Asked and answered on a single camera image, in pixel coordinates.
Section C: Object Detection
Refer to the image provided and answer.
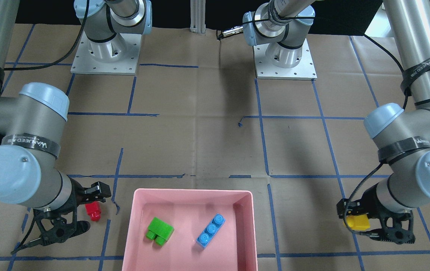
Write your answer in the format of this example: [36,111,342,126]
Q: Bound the blue toy block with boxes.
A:
[196,214,226,249]

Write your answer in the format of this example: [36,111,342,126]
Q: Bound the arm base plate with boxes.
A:
[70,33,143,76]
[253,40,318,80]

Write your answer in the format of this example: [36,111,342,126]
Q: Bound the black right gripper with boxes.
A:
[32,178,112,246]

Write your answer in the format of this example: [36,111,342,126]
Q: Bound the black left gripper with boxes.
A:
[337,185,415,245]

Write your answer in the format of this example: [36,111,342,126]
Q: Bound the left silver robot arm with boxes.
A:
[337,0,430,245]

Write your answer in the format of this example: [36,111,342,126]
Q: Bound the green toy block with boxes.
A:
[145,217,174,246]

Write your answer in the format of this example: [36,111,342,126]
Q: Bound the red toy block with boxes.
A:
[84,202,102,222]

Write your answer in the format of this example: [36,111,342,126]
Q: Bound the brown paper table cover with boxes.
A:
[0,29,430,271]

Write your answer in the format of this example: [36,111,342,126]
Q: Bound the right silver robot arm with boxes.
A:
[0,0,152,251]

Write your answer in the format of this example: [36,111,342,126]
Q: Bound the yellow toy block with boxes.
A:
[346,214,371,231]

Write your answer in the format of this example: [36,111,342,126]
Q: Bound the pink plastic box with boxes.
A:
[122,188,258,271]

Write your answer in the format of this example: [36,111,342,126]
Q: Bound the aluminium frame post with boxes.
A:
[189,0,206,36]

